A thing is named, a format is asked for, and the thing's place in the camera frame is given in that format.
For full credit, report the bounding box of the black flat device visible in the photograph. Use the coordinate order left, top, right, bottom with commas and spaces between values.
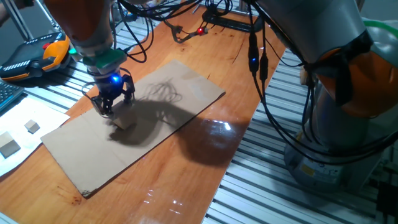
201, 9, 262, 34

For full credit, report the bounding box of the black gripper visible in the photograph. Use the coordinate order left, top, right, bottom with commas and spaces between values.
88, 66, 137, 119

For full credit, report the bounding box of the small wooden cube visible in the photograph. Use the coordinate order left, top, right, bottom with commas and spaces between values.
24, 119, 41, 134

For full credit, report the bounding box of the orange black teach pendant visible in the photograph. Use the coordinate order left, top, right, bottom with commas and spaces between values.
0, 32, 72, 82

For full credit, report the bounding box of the green gripper mounting flange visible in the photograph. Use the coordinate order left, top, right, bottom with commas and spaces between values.
81, 48, 127, 75

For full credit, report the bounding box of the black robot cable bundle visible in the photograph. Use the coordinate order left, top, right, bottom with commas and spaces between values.
113, 0, 398, 166

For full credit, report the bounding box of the light wooden block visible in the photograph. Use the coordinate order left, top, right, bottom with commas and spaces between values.
111, 103, 138, 130

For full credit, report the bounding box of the glossy orange wooden board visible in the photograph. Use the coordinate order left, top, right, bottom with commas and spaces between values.
0, 6, 287, 224

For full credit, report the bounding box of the black computer keyboard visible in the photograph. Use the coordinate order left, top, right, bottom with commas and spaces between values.
0, 79, 25, 113

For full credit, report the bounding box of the flat cardboard sheet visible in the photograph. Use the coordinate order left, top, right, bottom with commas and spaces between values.
40, 58, 226, 198

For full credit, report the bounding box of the large wooden cube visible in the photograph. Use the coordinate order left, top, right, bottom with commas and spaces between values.
0, 131, 21, 159

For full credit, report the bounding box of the white paper sheet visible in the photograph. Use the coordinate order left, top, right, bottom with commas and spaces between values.
0, 98, 71, 178

